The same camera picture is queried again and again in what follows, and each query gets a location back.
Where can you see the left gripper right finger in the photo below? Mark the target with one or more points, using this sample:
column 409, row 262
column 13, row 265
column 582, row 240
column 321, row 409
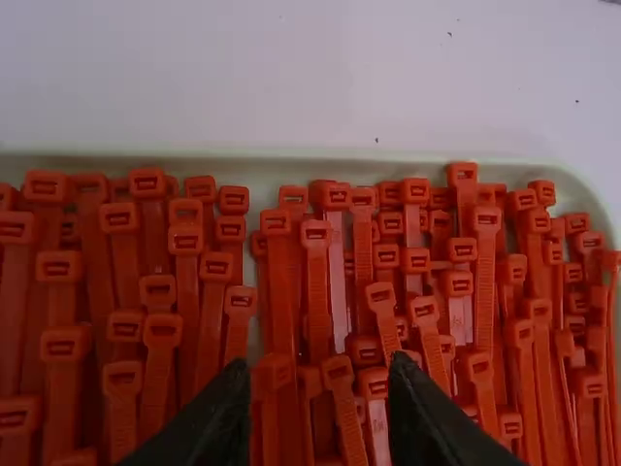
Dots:
column 427, row 427

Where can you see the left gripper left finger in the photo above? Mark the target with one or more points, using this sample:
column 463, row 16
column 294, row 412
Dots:
column 208, row 427

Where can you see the pale tray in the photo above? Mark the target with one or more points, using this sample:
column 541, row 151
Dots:
column 339, row 167

